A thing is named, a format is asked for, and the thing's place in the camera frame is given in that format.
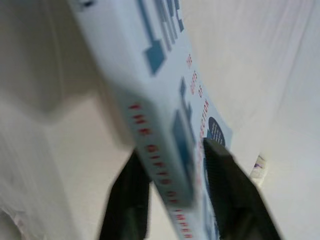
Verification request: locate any cream cartoon print quilt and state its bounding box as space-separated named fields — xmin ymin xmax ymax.
xmin=249 ymin=152 xmax=269 ymax=187

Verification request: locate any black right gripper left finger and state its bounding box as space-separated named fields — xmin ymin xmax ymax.
xmin=99 ymin=149 xmax=151 ymax=240

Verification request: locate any white booklet with blue print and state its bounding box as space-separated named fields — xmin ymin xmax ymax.
xmin=69 ymin=0 xmax=235 ymax=240

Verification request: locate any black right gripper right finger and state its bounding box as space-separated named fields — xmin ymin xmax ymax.
xmin=202 ymin=138 xmax=286 ymax=240

